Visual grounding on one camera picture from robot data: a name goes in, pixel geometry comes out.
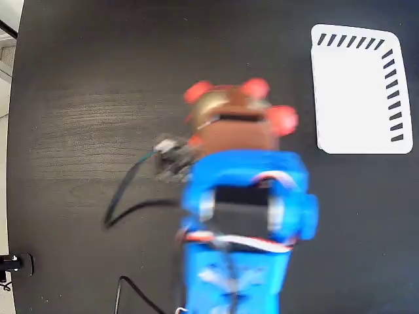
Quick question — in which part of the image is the red turtle toy silver shell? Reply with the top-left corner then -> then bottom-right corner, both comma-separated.
182,77 -> 300,148

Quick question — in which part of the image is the white tray with black stripes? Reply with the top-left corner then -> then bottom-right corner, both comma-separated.
310,23 -> 414,155

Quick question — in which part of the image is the black metal bar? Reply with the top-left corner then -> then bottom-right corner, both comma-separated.
0,19 -> 19,39

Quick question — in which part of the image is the black table clamp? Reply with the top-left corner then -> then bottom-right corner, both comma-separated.
0,252 -> 36,284

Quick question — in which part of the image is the camera circuit board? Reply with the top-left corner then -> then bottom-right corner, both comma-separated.
153,134 -> 194,181

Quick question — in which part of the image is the red white servo wire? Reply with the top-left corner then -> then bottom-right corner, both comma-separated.
178,170 -> 299,255

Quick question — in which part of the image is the black camera cable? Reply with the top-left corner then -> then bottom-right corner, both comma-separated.
103,152 -> 184,314

